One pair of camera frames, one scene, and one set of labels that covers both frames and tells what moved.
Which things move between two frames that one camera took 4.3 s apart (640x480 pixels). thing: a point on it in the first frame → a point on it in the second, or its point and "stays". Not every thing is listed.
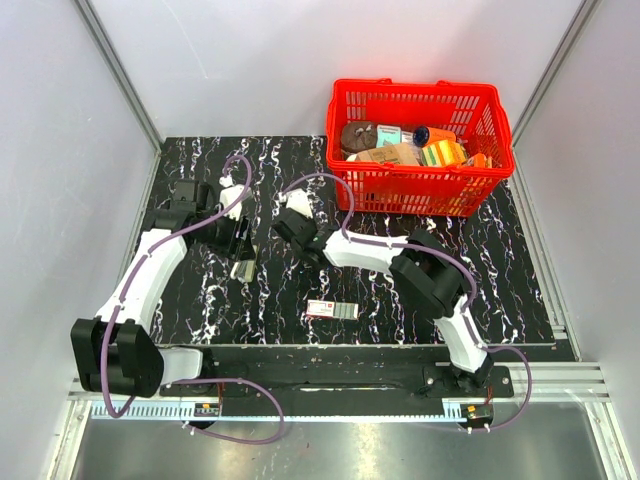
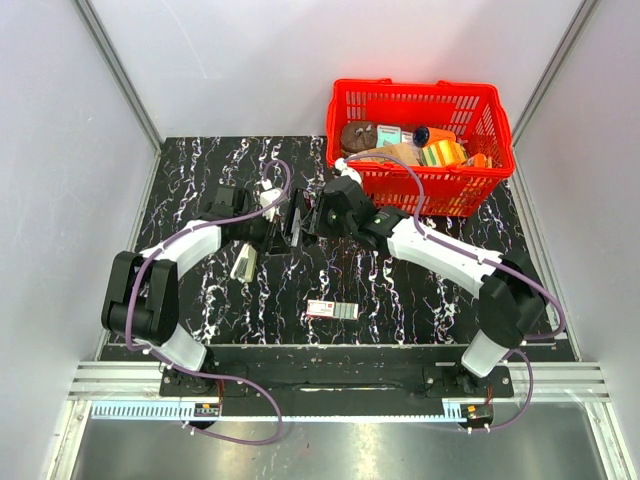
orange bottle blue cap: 425,135 stays
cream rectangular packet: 243,270 stays
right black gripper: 307,220 → 324,206
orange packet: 479,160 stays
